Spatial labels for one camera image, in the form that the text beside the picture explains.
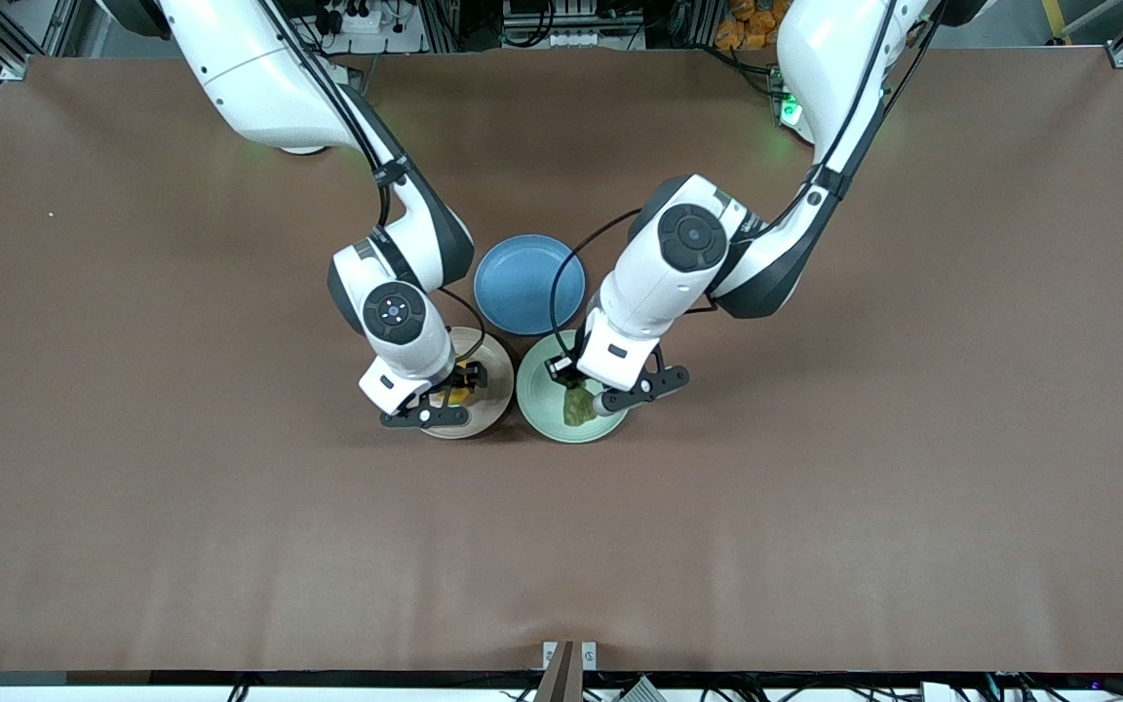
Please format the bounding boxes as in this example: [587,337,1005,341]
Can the mint green plate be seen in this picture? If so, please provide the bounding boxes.
[515,330,636,445]

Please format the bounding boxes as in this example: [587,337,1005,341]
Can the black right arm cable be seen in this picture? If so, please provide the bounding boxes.
[259,0,489,367]

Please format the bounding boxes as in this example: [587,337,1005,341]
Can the blue plate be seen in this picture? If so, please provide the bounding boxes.
[473,234,587,337]

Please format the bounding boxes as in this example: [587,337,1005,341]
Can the grey metal bracket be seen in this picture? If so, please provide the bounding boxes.
[542,641,599,702]

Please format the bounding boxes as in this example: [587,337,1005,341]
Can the orange snack packets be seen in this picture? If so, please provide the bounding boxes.
[715,0,792,52]

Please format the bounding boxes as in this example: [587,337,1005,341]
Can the white power strip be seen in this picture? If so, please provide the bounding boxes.
[316,0,399,36]

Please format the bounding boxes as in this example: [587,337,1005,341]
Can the beige pink plate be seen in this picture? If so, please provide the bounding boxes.
[420,327,516,441]

